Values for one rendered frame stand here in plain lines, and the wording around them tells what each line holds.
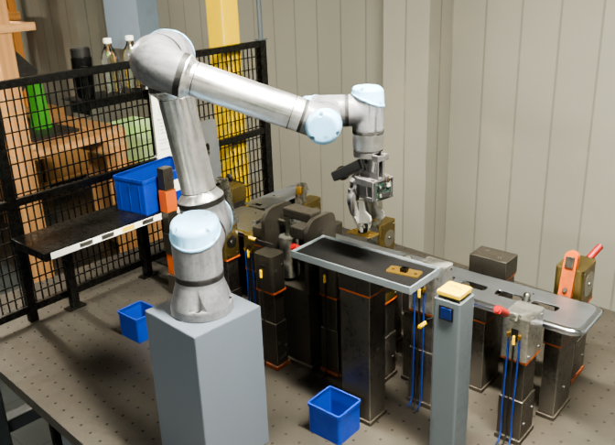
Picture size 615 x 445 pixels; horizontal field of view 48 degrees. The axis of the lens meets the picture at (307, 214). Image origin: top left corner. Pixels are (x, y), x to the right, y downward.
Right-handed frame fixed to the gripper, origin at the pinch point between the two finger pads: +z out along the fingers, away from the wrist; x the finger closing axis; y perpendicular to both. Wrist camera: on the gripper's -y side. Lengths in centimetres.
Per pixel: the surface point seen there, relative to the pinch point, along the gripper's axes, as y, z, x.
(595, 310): 40, 25, 45
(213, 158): -100, 6, 18
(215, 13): -142, -42, 50
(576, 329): 42, 25, 32
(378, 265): 5.8, 8.9, -0.2
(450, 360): 29.3, 25.7, 0.2
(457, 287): 27.3, 8.8, 3.9
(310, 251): -12.6, 8.9, -6.9
